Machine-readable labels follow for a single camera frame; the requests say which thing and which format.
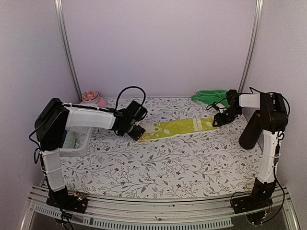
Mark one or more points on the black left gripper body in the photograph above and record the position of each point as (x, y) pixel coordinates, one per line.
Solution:
(136, 134)

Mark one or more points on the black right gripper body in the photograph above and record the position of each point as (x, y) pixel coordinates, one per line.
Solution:
(230, 116)

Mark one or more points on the yellow-green crocodile towel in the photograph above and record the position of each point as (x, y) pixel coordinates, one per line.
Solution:
(162, 130)

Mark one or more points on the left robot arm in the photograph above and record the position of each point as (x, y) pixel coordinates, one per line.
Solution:
(57, 116)

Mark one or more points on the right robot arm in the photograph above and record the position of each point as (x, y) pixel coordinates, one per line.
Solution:
(270, 119)

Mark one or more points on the green microfiber towel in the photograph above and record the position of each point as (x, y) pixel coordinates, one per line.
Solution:
(211, 96)

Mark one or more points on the pink plate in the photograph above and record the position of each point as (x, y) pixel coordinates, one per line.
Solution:
(97, 102)

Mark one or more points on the dark brown cylinder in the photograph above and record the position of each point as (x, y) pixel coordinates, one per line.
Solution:
(252, 132)

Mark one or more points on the floral patterned table mat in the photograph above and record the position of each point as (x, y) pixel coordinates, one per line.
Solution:
(195, 165)

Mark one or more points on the white plastic basket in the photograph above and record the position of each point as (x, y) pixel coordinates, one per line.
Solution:
(81, 151)

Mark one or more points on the light green rolled towel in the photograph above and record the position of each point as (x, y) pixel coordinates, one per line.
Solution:
(71, 140)

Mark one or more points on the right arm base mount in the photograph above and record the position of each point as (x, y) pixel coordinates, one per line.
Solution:
(245, 203)

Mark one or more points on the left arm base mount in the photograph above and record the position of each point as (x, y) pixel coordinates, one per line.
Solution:
(59, 197)

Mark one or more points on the aluminium front rail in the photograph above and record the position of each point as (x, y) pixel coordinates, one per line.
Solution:
(111, 213)

